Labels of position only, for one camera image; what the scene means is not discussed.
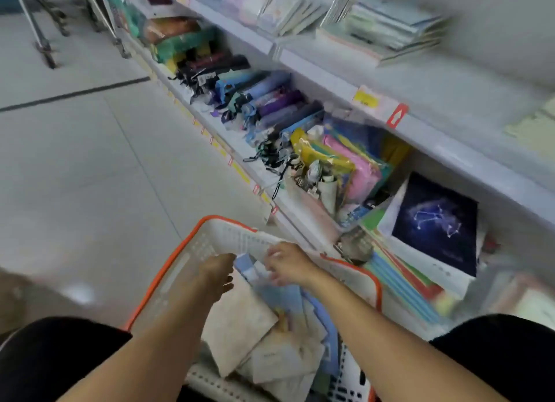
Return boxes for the person's right hand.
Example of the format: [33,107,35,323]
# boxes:
[264,242,324,288]

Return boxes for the person's left hand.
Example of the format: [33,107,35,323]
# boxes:
[193,253,237,305]

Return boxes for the person's right forearm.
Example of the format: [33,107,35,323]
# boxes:
[304,267,510,402]

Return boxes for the person's left forearm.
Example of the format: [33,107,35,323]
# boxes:
[56,285,227,402]

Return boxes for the light blue notebook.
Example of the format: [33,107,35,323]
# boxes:
[234,253,340,377]

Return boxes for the white basket with orange rim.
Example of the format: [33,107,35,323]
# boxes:
[123,215,383,402]

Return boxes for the beige notebook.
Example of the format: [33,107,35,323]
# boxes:
[201,269,279,379]

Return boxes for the dark round object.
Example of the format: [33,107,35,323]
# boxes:
[336,226,374,266]

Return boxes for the row of shelf edge labels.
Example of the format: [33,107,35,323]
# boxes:
[164,87,280,218]

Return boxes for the yellow zip pouch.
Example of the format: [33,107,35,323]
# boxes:
[290,128,357,174]

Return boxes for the pink zip pouch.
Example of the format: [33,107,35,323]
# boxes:
[322,134,383,204]

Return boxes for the stack of colourful folders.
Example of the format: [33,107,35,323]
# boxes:
[362,215,458,325]

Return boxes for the row of folded umbrellas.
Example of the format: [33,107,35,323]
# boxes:
[177,52,326,164]

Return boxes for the dark blue constellation notebook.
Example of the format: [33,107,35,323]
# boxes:
[391,172,479,277]

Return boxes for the yellow price label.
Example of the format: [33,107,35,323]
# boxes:
[352,87,380,108]

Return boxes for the red and white arrow tag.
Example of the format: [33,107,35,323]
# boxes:
[385,103,409,129]

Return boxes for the person's left leg black shorts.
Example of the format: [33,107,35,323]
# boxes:
[0,317,133,402]

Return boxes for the person's leg black shorts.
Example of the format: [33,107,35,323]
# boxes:
[0,317,133,402]
[429,314,555,402]

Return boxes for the green packaged item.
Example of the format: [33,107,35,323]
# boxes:
[151,26,218,65]

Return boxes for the white shelving unit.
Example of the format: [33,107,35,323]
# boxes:
[97,0,555,342]

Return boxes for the brown packaged item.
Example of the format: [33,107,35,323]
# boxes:
[142,17,201,45]

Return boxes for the person's right leg black shorts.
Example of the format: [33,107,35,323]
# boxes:
[429,314,555,402]

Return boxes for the row of pastel notebooks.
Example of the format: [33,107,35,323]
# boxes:
[203,0,331,37]

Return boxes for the stack of pale notebooks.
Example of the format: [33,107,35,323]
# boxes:
[316,0,452,67]

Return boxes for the metal trolley frame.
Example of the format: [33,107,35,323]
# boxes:
[8,0,132,69]

